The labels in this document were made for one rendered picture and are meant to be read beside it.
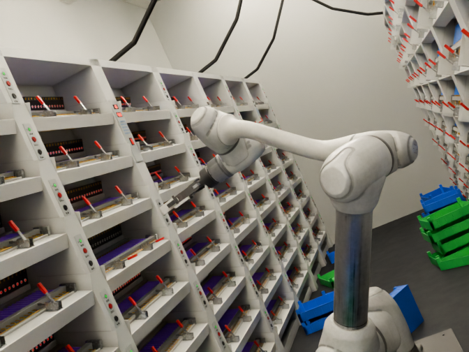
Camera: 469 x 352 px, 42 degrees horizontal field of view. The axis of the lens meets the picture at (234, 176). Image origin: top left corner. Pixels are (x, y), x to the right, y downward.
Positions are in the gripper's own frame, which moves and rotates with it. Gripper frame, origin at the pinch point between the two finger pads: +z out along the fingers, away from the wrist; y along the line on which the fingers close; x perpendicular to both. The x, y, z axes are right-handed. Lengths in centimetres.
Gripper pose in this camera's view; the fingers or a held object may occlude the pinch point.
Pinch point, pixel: (170, 206)
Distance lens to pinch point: 223.6
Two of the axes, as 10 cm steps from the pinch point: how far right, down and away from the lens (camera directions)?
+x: -5.9, -8.1, 0.4
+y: 2.3, -1.2, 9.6
